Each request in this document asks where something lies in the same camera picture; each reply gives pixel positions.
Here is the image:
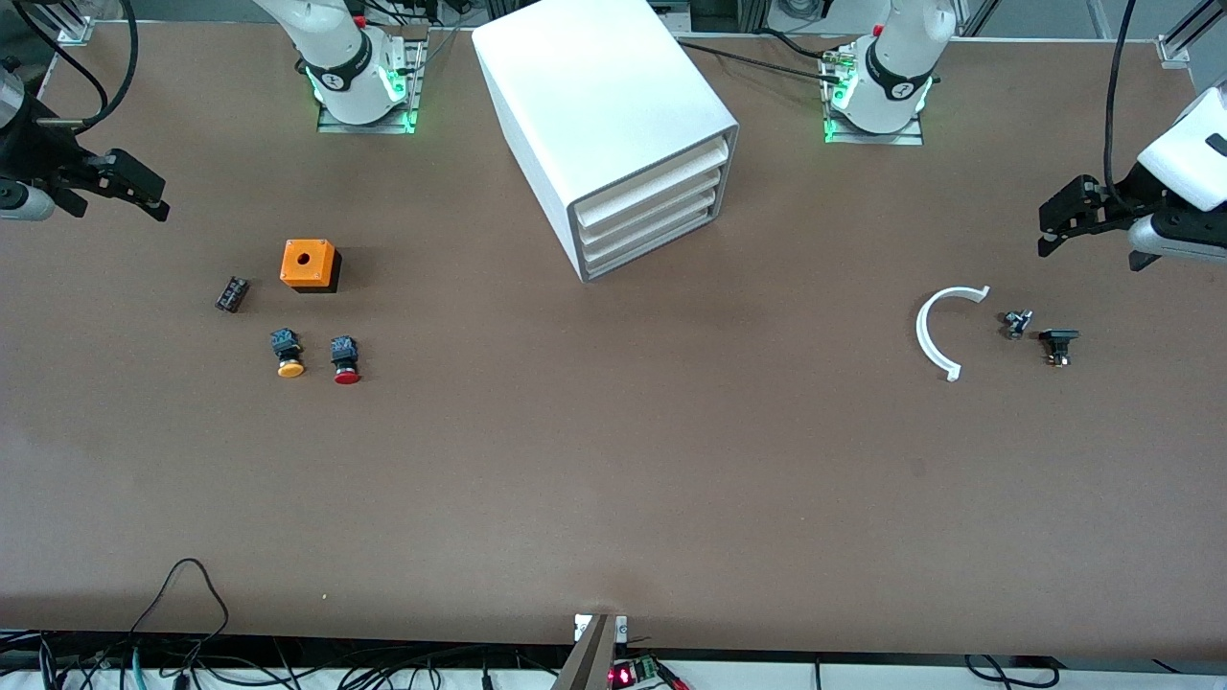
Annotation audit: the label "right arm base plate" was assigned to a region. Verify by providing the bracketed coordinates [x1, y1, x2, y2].
[316, 38, 424, 135]

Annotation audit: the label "tangled black cables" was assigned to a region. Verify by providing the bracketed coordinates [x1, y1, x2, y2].
[0, 628, 568, 690]

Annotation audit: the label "grey metal camera mount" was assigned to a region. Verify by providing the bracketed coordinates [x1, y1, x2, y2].
[550, 613, 630, 690]

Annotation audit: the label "circuit board with red light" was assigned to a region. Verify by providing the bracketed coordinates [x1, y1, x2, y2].
[609, 655, 687, 690]

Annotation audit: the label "black coiled cable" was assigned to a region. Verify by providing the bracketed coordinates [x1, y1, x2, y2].
[962, 654, 1061, 690]

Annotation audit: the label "thin black looped cable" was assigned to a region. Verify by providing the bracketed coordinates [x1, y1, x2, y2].
[129, 558, 231, 639]

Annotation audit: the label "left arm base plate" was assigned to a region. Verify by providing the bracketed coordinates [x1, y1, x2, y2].
[822, 43, 926, 147]

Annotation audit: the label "white curved plastic piece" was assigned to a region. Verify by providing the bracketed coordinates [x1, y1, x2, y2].
[915, 285, 992, 383]

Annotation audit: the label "white plastic drawer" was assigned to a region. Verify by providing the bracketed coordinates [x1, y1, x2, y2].
[575, 137, 732, 229]
[581, 187, 720, 265]
[579, 165, 726, 249]
[584, 204, 718, 280]

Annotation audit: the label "white drawer cabinet housing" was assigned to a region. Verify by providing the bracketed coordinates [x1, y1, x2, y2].
[471, 0, 741, 284]

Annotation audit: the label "black cable behind cabinet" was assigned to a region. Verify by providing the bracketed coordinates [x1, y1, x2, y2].
[676, 29, 846, 85]

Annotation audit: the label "orange box with hole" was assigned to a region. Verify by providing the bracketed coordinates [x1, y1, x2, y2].
[280, 239, 343, 294]

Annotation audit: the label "black flat-headed switch part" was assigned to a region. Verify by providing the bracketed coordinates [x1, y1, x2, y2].
[1039, 328, 1081, 369]

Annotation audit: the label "aluminium frame corner bracket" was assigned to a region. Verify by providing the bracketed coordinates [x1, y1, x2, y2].
[38, 0, 98, 47]
[1155, 0, 1227, 68]

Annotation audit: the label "yellow push button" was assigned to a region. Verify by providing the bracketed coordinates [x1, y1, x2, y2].
[269, 328, 307, 380]

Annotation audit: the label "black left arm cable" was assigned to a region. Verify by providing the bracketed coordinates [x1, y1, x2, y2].
[1104, 0, 1138, 191]

